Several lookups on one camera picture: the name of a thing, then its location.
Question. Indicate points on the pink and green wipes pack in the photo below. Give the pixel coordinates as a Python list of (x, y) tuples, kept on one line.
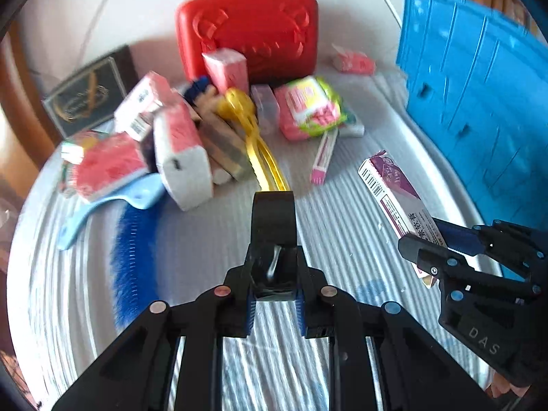
[(308, 107)]

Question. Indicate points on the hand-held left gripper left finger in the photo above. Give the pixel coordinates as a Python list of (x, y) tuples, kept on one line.
[(251, 317)]

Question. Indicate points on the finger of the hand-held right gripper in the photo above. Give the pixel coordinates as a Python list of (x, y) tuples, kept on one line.
[(424, 254), (458, 237)]

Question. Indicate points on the pink tissue pack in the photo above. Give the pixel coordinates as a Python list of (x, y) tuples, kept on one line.
[(353, 62)]

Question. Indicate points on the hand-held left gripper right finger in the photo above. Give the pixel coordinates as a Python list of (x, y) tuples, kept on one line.
[(300, 317)]

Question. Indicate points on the blue bristle brush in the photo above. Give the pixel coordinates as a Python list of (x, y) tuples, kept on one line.
[(132, 265)]

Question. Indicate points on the purple and white carton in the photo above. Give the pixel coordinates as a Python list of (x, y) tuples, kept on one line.
[(394, 188)]

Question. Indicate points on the blue plastic crate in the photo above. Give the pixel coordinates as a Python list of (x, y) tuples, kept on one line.
[(462, 94)]

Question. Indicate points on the tall pink carton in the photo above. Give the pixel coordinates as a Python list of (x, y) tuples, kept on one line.
[(227, 70)]

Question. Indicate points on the small blue haired doll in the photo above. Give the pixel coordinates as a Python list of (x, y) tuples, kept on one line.
[(199, 87)]

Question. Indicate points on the pile of medicine boxes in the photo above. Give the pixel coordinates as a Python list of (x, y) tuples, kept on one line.
[(180, 150)]

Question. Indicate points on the black plastic clip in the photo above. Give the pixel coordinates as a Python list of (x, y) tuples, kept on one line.
[(272, 222)]

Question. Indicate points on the light blue plastic comb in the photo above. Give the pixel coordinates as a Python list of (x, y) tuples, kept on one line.
[(107, 209)]

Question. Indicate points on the clear plastic case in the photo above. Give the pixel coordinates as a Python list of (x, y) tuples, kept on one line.
[(265, 107)]

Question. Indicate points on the yellow plastic tongs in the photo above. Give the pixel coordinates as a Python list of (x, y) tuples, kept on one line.
[(248, 128)]

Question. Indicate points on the person's right hand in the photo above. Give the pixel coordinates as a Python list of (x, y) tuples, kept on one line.
[(505, 389)]

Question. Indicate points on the black gift box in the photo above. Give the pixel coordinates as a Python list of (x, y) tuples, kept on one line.
[(85, 94)]

